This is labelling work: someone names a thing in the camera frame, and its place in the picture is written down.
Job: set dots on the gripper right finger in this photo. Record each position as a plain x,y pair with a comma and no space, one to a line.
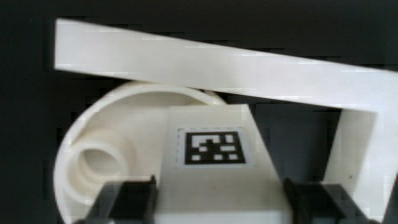
321,204

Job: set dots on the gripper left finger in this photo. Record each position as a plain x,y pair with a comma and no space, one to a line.
124,203

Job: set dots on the white round stool seat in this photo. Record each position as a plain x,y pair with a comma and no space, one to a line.
110,149

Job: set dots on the white stool leg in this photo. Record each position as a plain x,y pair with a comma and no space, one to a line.
218,185

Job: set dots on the white L-shaped fence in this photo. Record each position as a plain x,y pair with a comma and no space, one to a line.
119,53

